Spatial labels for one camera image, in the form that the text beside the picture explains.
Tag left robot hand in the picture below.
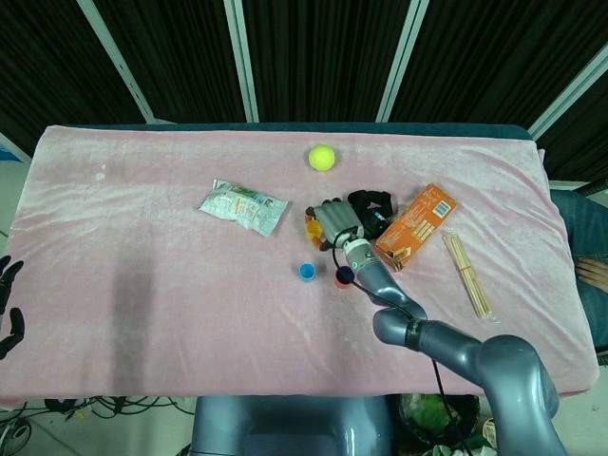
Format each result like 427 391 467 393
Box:
0 256 26 360

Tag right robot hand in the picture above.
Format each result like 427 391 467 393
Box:
303 197 367 253

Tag person's hand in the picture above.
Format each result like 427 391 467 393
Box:
576 258 608 289

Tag yellow tennis ball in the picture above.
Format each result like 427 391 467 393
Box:
308 143 339 172

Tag orange biscuit box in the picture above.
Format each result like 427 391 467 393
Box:
371 182 458 274

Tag teal table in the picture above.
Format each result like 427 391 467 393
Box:
61 122 533 142

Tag silver snack bag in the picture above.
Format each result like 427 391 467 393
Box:
198 179 290 238

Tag wooden sticks in plastic bag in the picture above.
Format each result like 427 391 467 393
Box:
442 228 500 325

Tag pink velvet table cloth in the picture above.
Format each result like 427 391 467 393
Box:
0 123 600 410

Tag grey-blue robot torso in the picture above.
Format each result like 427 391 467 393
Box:
189 395 395 456

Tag person's jeans leg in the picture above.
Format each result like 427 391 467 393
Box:
553 189 608 355

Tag black strap headlamp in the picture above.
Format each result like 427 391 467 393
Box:
348 188 396 241

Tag black floor cables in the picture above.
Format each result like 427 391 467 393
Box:
0 396 196 456

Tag white partition post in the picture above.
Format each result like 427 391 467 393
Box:
222 0 260 123
374 0 431 123
526 45 608 139
77 0 156 124

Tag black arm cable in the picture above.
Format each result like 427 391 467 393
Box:
331 231 472 456

